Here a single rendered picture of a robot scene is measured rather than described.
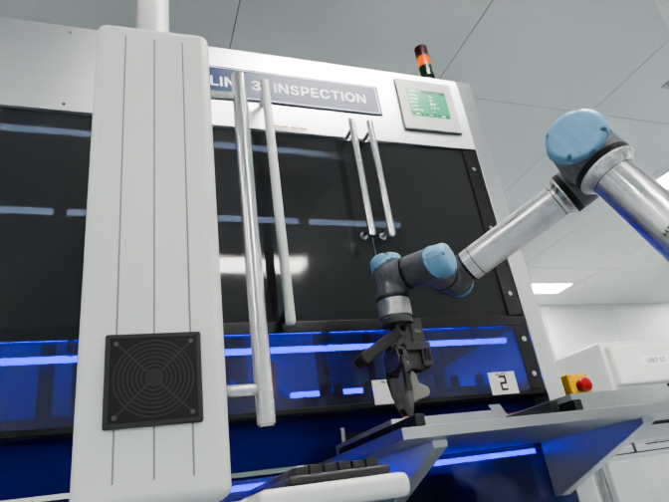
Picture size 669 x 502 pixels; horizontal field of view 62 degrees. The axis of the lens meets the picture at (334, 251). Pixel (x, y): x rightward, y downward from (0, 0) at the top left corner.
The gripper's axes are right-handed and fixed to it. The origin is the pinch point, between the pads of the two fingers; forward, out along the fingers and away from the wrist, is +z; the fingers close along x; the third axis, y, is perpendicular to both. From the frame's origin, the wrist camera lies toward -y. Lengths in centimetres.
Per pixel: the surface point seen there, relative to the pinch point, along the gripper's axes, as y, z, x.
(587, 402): 31.7, 3.8, -16.8
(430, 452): -2.2, 9.1, -11.9
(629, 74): 233, -201, 78
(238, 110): -37, -46, -34
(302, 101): -5, -98, 21
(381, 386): 5.3, -9.6, 20.5
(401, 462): -2.4, 9.5, 0.4
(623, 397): 41.1, 3.5, -16.9
